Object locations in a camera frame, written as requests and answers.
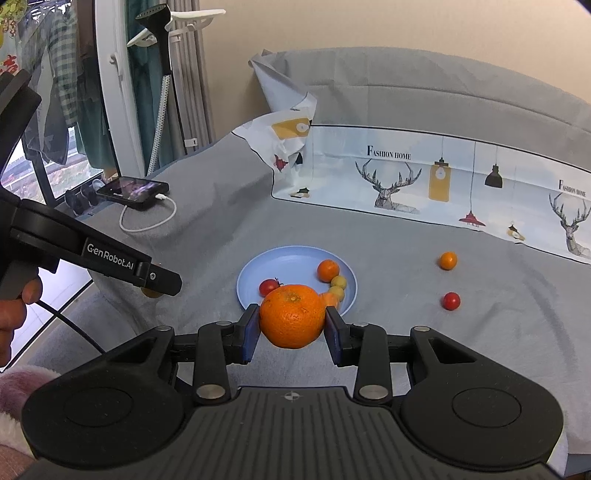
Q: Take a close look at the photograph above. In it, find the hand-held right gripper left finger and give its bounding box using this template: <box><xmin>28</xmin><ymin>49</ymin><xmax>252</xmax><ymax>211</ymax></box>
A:
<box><xmin>92</xmin><ymin>304</ymin><xmax>260</xmax><ymax>407</ymax></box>

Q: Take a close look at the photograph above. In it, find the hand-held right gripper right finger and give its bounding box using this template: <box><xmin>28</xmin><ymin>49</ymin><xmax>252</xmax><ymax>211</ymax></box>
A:
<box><xmin>324</xmin><ymin>306</ymin><xmax>491</xmax><ymax>406</ymax></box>

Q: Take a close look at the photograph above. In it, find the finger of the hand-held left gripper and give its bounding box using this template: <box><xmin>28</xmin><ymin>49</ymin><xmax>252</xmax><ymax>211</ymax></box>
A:
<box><xmin>134</xmin><ymin>261</ymin><xmax>182</xmax><ymax>297</ymax></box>

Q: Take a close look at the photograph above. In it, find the light blue plastic plate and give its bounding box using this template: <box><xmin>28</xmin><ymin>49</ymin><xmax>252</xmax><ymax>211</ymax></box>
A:
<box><xmin>236</xmin><ymin>246</ymin><xmax>358</xmax><ymax>319</ymax></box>

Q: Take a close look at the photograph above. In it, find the person's left hand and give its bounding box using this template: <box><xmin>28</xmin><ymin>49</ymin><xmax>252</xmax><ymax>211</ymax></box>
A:
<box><xmin>0</xmin><ymin>279</ymin><xmax>44</xmax><ymax>367</ymax></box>

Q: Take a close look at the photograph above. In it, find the black dumbbell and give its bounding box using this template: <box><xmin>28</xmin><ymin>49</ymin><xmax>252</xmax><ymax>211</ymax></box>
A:
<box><xmin>65</xmin><ymin>184</ymin><xmax>102</xmax><ymax>215</ymax></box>

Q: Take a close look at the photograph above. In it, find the black smartphone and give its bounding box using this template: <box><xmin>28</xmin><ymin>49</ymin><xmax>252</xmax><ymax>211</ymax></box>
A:
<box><xmin>98</xmin><ymin>178</ymin><xmax>170</xmax><ymax>211</ymax></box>

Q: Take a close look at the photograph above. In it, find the green hanging garment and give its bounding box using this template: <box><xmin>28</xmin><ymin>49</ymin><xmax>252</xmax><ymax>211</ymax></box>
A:
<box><xmin>74</xmin><ymin>46</ymin><xmax>118</xmax><ymax>171</ymax></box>

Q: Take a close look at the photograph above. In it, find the pink fluffy garment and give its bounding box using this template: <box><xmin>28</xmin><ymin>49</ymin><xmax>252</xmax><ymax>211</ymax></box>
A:
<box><xmin>0</xmin><ymin>364</ymin><xmax>63</xmax><ymax>480</ymax></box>

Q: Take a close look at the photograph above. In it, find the teal hanging garment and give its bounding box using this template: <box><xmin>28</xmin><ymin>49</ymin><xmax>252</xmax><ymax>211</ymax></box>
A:
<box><xmin>124</xmin><ymin>0</ymin><xmax>165</xmax><ymax>174</ymax></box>

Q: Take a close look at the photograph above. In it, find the plaid shirt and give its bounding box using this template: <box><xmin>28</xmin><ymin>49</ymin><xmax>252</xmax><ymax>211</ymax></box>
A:
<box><xmin>44</xmin><ymin>0</ymin><xmax>86</xmax><ymax>127</ymax></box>

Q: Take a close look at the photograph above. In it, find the garment steamer with white hanger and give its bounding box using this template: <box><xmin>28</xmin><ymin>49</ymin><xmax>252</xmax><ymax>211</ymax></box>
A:
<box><xmin>126</xmin><ymin>0</ymin><xmax>227</xmax><ymax>175</ymax></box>

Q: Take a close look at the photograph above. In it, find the grey blanket with deer print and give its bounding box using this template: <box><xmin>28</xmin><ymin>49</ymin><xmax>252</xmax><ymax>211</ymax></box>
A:
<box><xmin>231</xmin><ymin>46</ymin><xmax>591</xmax><ymax>266</ymax></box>

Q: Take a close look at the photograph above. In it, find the white charging cable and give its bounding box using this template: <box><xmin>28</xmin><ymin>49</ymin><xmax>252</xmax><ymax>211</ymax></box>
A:
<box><xmin>119</xmin><ymin>194</ymin><xmax>178</xmax><ymax>233</ymax></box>

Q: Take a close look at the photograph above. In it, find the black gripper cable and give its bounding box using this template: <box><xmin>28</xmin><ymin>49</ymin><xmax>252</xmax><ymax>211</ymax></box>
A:
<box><xmin>37</xmin><ymin>300</ymin><xmax>109</xmax><ymax>357</ymax></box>

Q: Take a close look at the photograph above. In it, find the white door frame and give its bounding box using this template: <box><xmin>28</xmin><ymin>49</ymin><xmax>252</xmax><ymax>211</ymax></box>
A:
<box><xmin>98</xmin><ymin>0</ymin><xmax>147</xmax><ymax>178</ymax></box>

